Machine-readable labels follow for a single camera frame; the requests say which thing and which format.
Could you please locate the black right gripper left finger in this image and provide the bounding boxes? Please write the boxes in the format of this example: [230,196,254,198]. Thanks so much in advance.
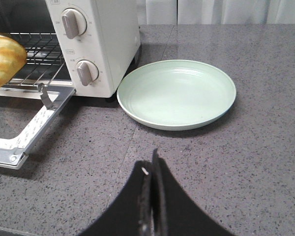
[80,161,152,236]

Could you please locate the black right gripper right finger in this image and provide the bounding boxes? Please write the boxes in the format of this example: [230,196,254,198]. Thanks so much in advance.
[152,149,233,236]

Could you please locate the glass oven door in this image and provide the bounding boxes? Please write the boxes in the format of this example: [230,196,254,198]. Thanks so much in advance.
[0,83,75,170]

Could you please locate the golden bread roll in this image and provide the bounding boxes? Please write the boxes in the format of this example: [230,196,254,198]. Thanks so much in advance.
[0,34,27,88]

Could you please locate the white Toshiba toaster oven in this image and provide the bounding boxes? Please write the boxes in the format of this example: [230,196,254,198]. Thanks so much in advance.
[0,0,141,98]

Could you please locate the light green plate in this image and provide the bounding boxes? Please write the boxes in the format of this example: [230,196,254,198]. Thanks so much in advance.
[117,60,236,131]

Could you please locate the lower grey timer knob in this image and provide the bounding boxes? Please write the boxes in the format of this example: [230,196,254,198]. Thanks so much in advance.
[76,59,99,86]

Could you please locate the upper grey temperature knob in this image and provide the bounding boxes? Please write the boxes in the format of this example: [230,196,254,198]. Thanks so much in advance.
[61,8,87,39]

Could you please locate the white curtain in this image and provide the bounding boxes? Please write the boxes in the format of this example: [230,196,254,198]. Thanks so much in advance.
[136,0,295,25]

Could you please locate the metal oven wire rack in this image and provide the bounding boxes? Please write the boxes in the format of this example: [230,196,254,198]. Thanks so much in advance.
[0,32,73,88]

